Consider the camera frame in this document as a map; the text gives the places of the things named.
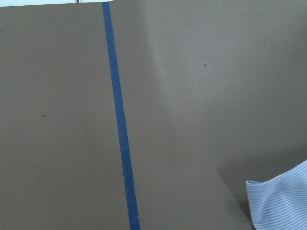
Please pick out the light blue striped shirt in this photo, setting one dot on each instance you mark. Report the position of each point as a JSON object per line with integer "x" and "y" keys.
{"x": 281, "y": 202}

